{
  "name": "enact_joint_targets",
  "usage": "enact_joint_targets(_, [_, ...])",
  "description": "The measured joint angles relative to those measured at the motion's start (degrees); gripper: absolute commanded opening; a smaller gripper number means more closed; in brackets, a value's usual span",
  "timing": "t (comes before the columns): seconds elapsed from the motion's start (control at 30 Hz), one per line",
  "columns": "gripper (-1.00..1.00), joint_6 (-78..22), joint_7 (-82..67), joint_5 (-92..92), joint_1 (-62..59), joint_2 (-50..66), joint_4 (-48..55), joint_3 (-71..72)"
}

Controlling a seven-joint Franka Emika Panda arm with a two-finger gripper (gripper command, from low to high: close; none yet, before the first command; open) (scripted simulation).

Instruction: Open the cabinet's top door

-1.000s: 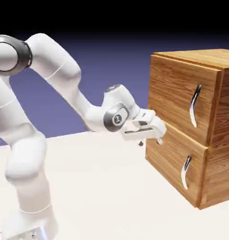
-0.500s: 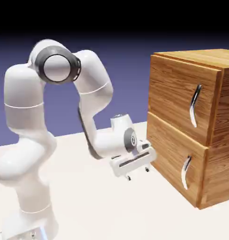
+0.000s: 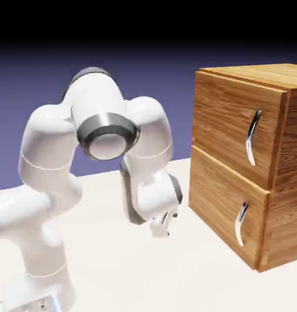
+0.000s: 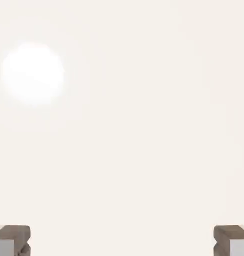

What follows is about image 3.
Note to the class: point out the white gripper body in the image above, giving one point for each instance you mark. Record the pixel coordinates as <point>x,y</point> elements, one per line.
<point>158,228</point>

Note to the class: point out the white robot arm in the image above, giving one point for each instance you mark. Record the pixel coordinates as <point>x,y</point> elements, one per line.
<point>48,136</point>

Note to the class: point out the light wood cabinet door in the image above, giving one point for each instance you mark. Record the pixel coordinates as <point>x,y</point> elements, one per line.
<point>224,126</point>
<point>216,202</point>

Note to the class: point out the light wood cabinet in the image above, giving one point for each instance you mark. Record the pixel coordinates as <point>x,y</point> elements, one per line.
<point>288,195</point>

